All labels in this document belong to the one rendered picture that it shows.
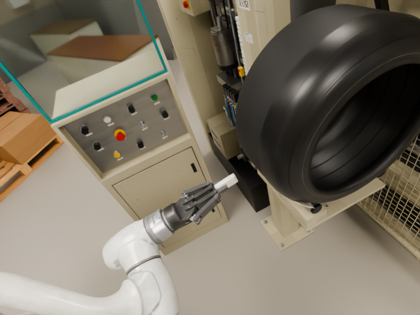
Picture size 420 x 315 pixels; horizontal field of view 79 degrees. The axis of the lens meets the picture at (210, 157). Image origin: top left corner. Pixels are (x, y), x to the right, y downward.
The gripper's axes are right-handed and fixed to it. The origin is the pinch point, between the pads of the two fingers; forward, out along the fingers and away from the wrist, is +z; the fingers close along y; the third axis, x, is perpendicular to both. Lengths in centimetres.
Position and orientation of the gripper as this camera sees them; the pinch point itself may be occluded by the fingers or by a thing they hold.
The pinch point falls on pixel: (225, 183)
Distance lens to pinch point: 76.5
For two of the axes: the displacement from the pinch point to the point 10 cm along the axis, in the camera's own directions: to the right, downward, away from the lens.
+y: -3.8, -5.7, 7.3
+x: 3.8, 6.2, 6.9
